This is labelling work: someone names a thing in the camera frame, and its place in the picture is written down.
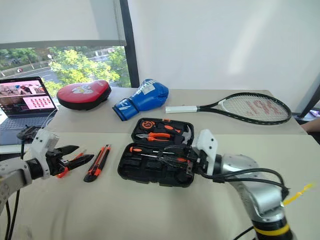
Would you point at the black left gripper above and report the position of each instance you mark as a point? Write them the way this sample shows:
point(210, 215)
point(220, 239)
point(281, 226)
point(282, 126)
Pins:
point(56, 162)

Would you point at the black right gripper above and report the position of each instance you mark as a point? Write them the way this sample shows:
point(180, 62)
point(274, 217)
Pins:
point(196, 162)

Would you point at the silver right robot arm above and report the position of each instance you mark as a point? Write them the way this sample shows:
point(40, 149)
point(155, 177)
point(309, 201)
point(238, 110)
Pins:
point(260, 195)

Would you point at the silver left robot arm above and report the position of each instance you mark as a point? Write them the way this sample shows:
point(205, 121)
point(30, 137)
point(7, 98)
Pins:
point(12, 172)

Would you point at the bare person forearm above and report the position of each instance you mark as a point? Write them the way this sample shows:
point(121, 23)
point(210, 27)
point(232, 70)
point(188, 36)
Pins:
point(312, 127)

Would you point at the small orange black hand tool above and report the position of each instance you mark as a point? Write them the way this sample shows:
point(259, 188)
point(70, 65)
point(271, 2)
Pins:
point(62, 173)

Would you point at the black plastic tool case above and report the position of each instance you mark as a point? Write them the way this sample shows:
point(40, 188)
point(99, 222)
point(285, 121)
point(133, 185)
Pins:
point(142, 167)

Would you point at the steel claw hammer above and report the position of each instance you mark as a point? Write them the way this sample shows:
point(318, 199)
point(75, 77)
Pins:
point(187, 135)

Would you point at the orange black utility knife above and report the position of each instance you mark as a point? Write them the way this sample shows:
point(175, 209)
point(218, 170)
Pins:
point(96, 165)

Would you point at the orange black screwdriver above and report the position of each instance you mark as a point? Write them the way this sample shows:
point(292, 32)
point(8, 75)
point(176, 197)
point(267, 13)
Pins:
point(135, 150)

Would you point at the orange black tape measure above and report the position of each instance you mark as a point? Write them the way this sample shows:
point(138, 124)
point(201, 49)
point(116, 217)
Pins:
point(147, 124)

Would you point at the red black focus pad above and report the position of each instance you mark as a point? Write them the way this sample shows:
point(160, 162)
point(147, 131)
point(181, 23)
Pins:
point(82, 96)

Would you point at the open grey laptop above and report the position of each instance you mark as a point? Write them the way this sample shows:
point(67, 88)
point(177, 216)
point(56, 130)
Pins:
point(22, 120)

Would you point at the blue boxing glove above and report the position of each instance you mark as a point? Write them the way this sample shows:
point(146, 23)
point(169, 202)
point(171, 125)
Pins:
point(147, 96)

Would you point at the black tennis racket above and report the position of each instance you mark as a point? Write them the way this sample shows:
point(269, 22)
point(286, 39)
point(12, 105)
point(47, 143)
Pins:
point(250, 117)

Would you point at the white roller blind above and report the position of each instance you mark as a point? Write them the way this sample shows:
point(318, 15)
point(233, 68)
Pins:
point(57, 20)

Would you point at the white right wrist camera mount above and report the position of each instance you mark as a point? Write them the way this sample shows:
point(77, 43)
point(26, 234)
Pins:
point(206, 145)

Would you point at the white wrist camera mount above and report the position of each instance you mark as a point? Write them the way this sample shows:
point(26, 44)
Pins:
point(206, 145)
point(42, 142)

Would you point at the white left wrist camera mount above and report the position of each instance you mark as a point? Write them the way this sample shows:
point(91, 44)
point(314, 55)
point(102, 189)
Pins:
point(42, 142)

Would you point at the black window frame post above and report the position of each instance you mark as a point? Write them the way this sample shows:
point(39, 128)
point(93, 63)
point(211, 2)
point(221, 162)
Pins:
point(131, 42)

